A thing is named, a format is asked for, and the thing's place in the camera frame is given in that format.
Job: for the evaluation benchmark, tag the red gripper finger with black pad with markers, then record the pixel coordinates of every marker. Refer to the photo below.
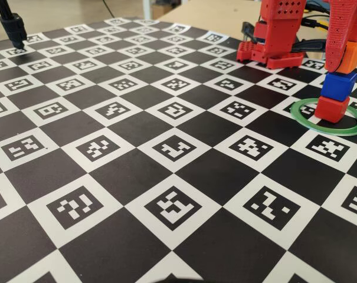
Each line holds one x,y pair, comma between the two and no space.
339,32

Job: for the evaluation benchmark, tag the orange cube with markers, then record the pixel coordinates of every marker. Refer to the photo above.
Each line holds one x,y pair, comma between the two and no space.
349,57

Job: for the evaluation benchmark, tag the blue cube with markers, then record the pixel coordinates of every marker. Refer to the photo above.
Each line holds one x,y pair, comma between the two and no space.
340,85

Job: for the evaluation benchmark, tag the red cube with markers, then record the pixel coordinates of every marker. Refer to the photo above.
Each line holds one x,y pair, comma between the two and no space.
331,109

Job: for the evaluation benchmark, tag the red robot arm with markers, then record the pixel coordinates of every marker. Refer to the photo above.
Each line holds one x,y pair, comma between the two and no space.
272,29

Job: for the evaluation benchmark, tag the black power plug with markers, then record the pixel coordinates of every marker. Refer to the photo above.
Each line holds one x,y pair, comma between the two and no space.
309,46

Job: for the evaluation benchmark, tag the cardboard box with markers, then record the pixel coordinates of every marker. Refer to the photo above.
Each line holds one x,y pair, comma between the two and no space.
162,11

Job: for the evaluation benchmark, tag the white table leg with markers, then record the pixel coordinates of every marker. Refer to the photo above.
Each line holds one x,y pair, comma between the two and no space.
147,9

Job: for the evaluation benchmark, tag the black white marker checkerboard mat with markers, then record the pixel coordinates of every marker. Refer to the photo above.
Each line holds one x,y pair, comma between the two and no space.
137,177

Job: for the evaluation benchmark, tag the black tripod leg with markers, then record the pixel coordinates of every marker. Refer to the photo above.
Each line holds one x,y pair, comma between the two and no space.
14,29

